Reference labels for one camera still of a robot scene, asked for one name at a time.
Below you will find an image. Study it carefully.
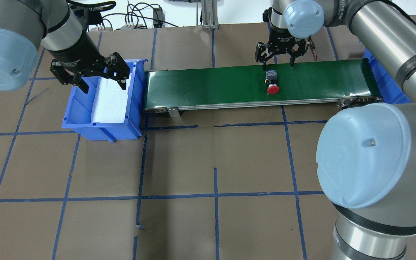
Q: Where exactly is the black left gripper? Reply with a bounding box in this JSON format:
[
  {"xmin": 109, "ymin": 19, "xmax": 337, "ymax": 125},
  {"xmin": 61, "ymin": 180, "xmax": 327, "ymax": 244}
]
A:
[{"xmin": 51, "ymin": 34, "xmax": 130, "ymax": 94}]

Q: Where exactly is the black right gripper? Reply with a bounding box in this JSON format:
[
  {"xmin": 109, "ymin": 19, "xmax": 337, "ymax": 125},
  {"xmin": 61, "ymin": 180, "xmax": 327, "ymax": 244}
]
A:
[{"xmin": 255, "ymin": 25, "xmax": 308, "ymax": 71}]

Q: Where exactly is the red push button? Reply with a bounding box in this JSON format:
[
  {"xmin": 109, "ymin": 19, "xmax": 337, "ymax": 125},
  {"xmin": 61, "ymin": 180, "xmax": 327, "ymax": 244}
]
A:
[{"xmin": 264, "ymin": 70, "xmax": 280, "ymax": 95}]

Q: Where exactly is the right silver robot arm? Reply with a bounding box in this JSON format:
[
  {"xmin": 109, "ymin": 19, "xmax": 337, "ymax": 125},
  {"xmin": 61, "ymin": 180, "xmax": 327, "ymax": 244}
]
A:
[{"xmin": 255, "ymin": 0, "xmax": 416, "ymax": 260}]

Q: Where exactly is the white foam pad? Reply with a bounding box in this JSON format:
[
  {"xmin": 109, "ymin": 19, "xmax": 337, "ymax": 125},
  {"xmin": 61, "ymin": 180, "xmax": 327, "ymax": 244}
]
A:
[{"xmin": 91, "ymin": 78, "xmax": 131, "ymax": 124}]

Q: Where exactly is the blue plastic bin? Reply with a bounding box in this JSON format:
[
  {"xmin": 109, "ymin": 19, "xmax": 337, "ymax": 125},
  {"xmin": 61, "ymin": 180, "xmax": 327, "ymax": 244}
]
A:
[{"xmin": 61, "ymin": 59, "xmax": 147, "ymax": 143}]

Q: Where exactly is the green conveyor belt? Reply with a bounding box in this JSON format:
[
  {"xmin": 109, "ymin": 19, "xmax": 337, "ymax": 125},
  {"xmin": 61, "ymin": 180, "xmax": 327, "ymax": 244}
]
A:
[{"xmin": 143, "ymin": 58, "xmax": 382, "ymax": 114}]

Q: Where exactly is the aluminium frame post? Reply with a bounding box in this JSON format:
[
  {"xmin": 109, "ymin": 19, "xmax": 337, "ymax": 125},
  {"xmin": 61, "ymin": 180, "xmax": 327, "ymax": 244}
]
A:
[{"xmin": 201, "ymin": 0, "xmax": 219, "ymax": 30}]

